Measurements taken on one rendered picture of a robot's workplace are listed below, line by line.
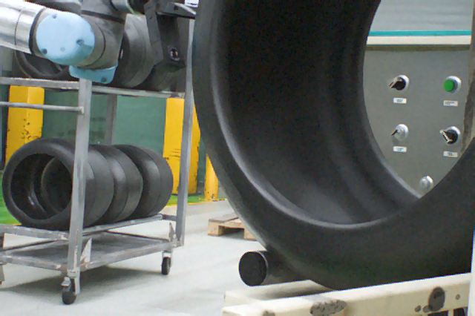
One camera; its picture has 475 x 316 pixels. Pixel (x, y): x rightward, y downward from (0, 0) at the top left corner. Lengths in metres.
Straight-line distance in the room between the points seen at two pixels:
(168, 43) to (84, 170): 3.47
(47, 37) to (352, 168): 0.48
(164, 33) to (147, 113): 10.55
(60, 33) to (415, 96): 0.82
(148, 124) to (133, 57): 6.67
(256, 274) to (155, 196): 4.54
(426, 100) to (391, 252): 0.93
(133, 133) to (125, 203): 6.77
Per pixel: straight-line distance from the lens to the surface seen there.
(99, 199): 4.99
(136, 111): 12.05
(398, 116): 1.92
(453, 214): 0.93
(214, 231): 7.82
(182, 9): 1.34
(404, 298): 0.56
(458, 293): 0.61
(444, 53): 1.87
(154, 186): 5.64
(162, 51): 1.39
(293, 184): 1.28
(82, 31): 1.37
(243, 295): 1.17
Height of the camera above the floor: 1.10
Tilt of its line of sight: 3 degrees down
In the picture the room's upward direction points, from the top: 4 degrees clockwise
